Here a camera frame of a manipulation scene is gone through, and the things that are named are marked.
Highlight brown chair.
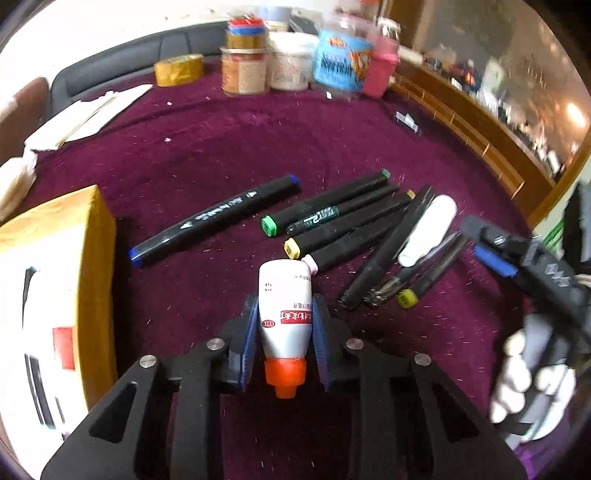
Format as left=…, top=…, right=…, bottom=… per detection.
left=0, top=76, right=51, bottom=162

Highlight wooden sideboard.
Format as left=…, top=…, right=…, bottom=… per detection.
left=388, top=0, right=591, bottom=222

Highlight stack of coloured tape rolls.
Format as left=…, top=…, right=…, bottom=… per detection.
left=225, top=18, right=269, bottom=49

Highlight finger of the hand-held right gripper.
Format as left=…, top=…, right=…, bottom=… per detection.
left=460, top=215, right=536, bottom=259
left=474, top=244, right=520, bottom=280

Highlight black marker with yellow caps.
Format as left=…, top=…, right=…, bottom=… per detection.
left=283, top=189, right=416, bottom=259

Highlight long plain black pen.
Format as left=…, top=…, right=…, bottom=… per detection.
left=339, top=185, right=435, bottom=309

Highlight person's right hand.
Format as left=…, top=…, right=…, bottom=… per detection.
left=489, top=330, right=578, bottom=425

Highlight white bottle with orange cap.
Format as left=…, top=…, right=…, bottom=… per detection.
left=257, top=259, right=315, bottom=400

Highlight black marker with green caps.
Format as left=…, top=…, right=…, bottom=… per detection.
left=261, top=169, right=392, bottom=238

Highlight black marker with blue caps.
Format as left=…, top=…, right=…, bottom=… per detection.
left=129, top=174, right=302, bottom=267

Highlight black marker with pink cap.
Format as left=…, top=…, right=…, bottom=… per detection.
left=302, top=210, right=407, bottom=277

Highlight purple tablecloth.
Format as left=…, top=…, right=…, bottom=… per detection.
left=18, top=60, right=573, bottom=480

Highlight black marker with olive cap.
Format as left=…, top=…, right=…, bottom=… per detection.
left=396, top=235, right=469, bottom=309

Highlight clear jar with brown contents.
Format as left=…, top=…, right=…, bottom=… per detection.
left=221, top=46, right=269, bottom=97

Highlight pink bottle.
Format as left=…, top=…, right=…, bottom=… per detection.
left=365, top=37, right=400, bottom=97

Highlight white plastic jar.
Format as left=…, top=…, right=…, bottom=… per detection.
left=268, top=32, right=319, bottom=90

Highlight clear jar with blue label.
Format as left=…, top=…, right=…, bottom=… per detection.
left=314, top=14, right=375, bottom=95

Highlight clear barrel pen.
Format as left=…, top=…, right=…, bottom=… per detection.
left=365, top=233, right=462, bottom=308

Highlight thin black pen teal print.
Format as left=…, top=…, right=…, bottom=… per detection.
left=286, top=185, right=400, bottom=235

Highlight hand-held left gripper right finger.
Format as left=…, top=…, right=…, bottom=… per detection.
left=311, top=295, right=527, bottom=480

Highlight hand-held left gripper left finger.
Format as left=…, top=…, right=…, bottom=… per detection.
left=41, top=293, right=259, bottom=480

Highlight stack of white papers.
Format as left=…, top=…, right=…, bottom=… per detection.
left=25, top=84, right=154, bottom=151

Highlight gold tape roll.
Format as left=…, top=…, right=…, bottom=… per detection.
left=154, top=54, right=205, bottom=88

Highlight white plastic tube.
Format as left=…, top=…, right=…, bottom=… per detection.
left=398, top=195, right=458, bottom=267

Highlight yellow cardboard box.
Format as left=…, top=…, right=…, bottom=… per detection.
left=0, top=185, right=117, bottom=432

